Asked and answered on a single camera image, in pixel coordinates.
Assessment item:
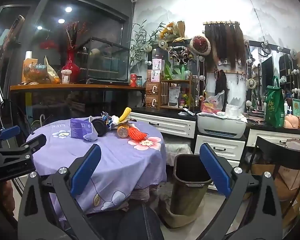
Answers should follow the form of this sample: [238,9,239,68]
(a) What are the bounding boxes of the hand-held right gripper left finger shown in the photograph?
[17,144,102,240]

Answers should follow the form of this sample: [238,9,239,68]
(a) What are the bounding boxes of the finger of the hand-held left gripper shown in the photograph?
[0,125,21,150]
[0,134,47,160]

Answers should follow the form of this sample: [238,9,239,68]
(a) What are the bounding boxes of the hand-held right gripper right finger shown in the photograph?
[199,142,283,240]

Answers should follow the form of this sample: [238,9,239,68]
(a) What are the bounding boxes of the dark brown trash bin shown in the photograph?
[172,154,213,217]

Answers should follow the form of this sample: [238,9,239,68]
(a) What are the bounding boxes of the purple paper packet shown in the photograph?
[70,118,93,140]

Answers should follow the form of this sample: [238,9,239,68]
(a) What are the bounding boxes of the black plastic cup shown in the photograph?
[91,119,111,137]

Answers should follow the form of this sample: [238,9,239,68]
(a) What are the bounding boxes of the drink bottle with orange label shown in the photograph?
[117,124,130,138]

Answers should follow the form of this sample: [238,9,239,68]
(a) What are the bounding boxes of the blue foil snack bag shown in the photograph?
[101,111,113,128]

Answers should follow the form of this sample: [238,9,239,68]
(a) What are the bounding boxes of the yellow corn cob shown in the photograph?
[119,107,132,123]

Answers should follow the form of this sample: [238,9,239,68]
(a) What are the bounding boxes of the person's left hand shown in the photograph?
[0,181,15,209]

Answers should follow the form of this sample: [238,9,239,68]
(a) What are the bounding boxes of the purple floral tablecloth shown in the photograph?
[26,117,167,222]

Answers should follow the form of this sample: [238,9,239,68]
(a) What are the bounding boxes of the white plastic bag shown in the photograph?
[165,143,193,167]

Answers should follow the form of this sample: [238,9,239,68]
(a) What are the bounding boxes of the white printer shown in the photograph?
[197,112,248,139]

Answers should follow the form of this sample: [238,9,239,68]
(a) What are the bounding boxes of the beige sack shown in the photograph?
[160,197,206,228]

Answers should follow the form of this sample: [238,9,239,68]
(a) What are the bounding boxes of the white plastic container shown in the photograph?
[225,104,243,118]

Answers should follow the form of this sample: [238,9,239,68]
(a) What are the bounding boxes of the glass bowl with ornaments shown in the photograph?
[24,64,49,83]

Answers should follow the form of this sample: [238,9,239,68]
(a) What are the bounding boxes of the black chair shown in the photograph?
[240,136,300,230]

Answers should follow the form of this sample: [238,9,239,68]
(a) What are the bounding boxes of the white hair tool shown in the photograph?
[179,107,198,117]

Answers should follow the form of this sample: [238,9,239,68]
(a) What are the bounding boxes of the white vanity cabinet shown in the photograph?
[129,112,300,170]

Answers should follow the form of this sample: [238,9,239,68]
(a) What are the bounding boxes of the plastic bag with red contents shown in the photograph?
[201,90,225,114]

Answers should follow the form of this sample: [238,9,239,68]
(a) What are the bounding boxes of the orange box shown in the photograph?
[22,58,38,83]

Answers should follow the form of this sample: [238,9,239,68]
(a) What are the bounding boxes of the golden paper bag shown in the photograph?
[44,56,60,84]

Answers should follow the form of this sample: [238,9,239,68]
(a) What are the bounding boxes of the person's leg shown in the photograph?
[87,201,165,240]

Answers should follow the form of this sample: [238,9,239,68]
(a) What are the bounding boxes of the wooden counter shelf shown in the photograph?
[10,84,146,92]

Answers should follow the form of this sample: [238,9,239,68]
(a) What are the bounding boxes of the pink-lidded plastic jar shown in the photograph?
[61,69,73,83]

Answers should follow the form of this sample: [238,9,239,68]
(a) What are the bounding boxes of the dark pouch with white label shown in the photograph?
[169,86,181,105]

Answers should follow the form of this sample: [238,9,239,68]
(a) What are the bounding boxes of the black hanging wig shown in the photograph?
[214,69,228,103]

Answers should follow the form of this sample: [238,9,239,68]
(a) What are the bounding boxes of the red vase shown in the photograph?
[61,48,80,83]

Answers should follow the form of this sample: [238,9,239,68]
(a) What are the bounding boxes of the green tote bag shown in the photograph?
[264,76,285,128]

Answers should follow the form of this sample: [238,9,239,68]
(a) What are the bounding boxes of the pink doll head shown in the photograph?
[283,114,299,129]

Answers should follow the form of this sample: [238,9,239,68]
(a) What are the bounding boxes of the brown printed box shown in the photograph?
[145,81,163,97]
[145,96,162,110]

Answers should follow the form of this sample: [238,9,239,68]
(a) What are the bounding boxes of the wooden rack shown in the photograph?
[160,76,198,110]

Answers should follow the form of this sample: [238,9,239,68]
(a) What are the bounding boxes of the phone on clamp stand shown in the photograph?
[0,15,25,105]

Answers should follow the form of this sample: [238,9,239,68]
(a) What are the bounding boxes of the glass terrarium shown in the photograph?
[76,37,130,83]

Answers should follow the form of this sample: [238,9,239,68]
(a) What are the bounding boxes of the brown box with leaflets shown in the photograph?
[147,69,162,83]

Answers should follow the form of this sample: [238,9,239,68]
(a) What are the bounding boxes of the red dried branches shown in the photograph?
[64,21,87,49]

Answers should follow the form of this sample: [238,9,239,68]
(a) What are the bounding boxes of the vanity mirror with bulbs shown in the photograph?
[247,41,300,110]

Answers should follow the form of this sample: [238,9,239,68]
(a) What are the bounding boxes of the ornate headdress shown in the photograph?
[169,46,193,65]

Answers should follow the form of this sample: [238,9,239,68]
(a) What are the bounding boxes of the hair extension samples rack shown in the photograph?
[204,20,247,73]

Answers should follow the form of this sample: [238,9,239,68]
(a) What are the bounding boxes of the red embroidered round hat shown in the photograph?
[192,35,212,55]

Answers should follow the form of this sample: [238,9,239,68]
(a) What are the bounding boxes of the green leafy branches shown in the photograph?
[130,20,165,65]

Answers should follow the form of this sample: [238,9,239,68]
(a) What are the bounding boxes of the dried sunflower bouquet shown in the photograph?
[159,20,187,43]

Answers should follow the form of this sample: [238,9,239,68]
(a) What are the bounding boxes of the teal picture frame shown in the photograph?
[292,99,300,117]

